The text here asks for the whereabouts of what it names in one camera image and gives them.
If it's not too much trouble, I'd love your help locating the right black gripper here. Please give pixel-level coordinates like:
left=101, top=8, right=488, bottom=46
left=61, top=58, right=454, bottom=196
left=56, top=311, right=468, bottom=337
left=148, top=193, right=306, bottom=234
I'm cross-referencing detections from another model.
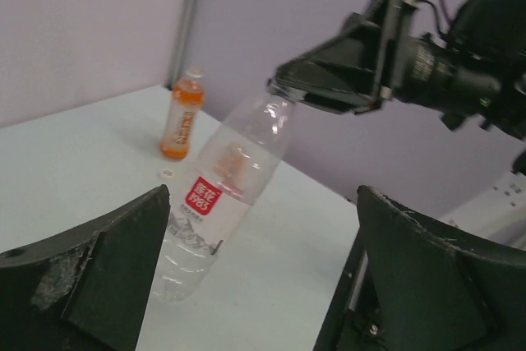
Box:
left=270, top=0, right=416, bottom=115

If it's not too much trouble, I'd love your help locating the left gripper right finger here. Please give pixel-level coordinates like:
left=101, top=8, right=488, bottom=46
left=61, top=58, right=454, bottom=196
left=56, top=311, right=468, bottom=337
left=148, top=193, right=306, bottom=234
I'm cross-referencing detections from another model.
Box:
left=315, top=186, right=525, bottom=350

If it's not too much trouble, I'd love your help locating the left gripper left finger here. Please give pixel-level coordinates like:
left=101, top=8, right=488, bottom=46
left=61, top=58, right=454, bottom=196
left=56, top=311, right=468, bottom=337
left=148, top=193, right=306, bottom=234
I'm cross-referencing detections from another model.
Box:
left=1, top=185, right=170, bottom=350

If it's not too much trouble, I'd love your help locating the clear water bottle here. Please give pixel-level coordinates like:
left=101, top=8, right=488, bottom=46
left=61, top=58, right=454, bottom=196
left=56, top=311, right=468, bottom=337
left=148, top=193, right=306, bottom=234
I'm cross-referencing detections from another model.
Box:
left=151, top=86, right=298, bottom=303

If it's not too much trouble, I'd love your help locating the white bottle cap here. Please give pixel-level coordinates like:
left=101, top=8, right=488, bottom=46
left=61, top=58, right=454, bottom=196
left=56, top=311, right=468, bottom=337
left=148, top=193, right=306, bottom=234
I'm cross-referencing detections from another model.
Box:
left=159, top=169, right=174, bottom=179

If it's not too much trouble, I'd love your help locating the large orange tea bottle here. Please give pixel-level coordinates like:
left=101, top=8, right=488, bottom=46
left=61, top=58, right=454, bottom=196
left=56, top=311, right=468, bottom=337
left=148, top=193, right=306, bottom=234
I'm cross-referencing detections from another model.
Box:
left=159, top=67, right=205, bottom=161

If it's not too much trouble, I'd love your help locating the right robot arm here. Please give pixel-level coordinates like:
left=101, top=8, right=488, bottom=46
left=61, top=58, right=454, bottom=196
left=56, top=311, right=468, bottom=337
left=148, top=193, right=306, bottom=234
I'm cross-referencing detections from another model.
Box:
left=271, top=0, right=525, bottom=215

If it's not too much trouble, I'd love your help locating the left aluminium frame post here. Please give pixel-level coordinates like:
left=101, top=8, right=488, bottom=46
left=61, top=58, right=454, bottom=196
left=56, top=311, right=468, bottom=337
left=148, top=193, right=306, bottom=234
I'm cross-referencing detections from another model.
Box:
left=166, top=0, right=198, bottom=89

